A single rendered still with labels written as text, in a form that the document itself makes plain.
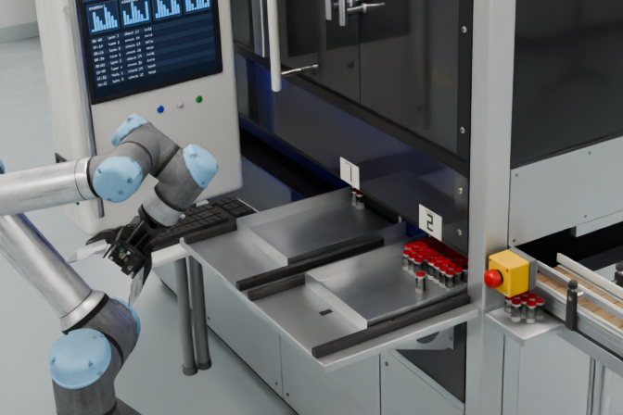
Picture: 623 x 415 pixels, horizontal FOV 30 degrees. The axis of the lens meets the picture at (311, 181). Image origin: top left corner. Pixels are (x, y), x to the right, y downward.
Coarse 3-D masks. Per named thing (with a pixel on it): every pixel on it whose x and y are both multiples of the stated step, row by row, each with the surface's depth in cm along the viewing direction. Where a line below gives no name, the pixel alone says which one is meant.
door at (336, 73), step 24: (264, 0) 310; (288, 0) 299; (312, 0) 288; (336, 0) 278; (288, 24) 302; (312, 24) 291; (336, 24) 281; (288, 48) 305; (312, 48) 294; (336, 48) 284; (312, 72) 297; (336, 72) 287; (360, 72) 277; (360, 96) 280
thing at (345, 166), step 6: (342, 162) 292; (348, 162) 290; (342, 168) 293; (348, 168) 291; (354, 168) 288; (342, 174) 294; (348, 174) 292; (354, 174) 289; (348, 180) 292; (354, 180) 289; (354, 186) 290
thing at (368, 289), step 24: (408, 240) 280; (336, 264) 270; (360, 264) 274; (384, 264) 275; (312, 288) 265; (336, 288) 266; (360, 288) 265; (384, 288) 265; (408, 288) 265; (432, 288) 264; (456, 288) 257; (360, 312) 256; (384, 312) 255; (408, 312) 252
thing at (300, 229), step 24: (336, 192) 307; (264, 216) 297; (288, 216) 301; (312, 216) 301; (336, 216) 300; (360, 216) 300; (264, 240) 282; (288, 240) 289; (312, 240) 288; (336, 240) 288; (360, 240) 283; (384, 240) 287; (288, 264) 274
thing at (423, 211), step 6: (420, 210) 266; (426, 210) 264; (420, 216) 267; (426, 216) 264; (438, 216) 260; (420, 222) 267; (426, 222) 265; (438, 222) 261; (426, 228) 266; (432, 228) 264; (438, 228) 262; (432, 234) 264; (438, 234) 262
